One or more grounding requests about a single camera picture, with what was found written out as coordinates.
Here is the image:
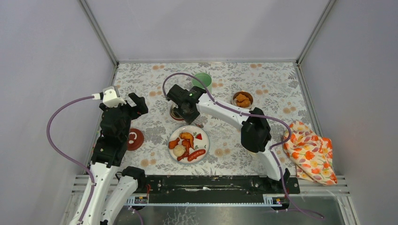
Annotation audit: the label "red round lid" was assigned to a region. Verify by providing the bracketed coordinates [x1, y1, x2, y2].
[127, 128, 144, 151]

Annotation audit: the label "black tongs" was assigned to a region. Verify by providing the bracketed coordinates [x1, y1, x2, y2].
[194, 121, 204, 128]

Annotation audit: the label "fried chicken piece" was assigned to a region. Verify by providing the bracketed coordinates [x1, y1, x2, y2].
[237, 99, 251, 108]
[235, 94, 247, 103]

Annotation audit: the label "left rice ball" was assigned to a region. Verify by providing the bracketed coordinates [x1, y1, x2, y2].
[173, 144, 186, 157]

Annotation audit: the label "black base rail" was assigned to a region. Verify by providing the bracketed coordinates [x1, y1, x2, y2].
[135, 175, 300, 204]

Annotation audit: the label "orange drumstick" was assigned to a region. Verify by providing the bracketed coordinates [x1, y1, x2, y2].
[168, 137, 180, 149]

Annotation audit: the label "white plate with food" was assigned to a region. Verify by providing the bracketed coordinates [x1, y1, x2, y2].
[167, 125, 210, 165]

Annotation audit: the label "green cylindrical container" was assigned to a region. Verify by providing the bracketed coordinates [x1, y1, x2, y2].
[191, 72, 213, 94]

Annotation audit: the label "orange floral cloth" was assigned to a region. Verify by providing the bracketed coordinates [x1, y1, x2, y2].
[283, 121, 338, 185]

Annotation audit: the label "red sausage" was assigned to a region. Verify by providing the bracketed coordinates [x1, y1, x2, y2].
[187, 149, 206, 162]

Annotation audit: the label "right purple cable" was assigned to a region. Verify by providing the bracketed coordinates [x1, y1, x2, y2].
[162, 72, 327, 222]

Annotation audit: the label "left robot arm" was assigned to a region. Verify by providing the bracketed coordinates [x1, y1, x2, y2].
[70, 92, 148, 225]

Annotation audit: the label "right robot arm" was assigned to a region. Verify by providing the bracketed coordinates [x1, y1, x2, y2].
[166, 84, 288, 193]

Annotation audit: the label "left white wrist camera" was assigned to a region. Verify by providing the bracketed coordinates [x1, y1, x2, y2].
[91, 86, 127, 108]

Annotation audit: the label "floral table mat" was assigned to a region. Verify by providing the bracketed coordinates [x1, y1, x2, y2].
[114, 62, 312, 175]

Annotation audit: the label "purple cable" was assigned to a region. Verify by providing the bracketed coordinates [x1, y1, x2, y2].
[162, 72, 327, 222]
[46, 95, 103, 223]

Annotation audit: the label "steel bowl red band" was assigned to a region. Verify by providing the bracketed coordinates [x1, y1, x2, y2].
[169, 103, 184, 121]
[231, 91, 253, 109]

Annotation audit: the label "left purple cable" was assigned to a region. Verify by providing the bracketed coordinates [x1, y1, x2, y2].
[46, 95, 103, 223]

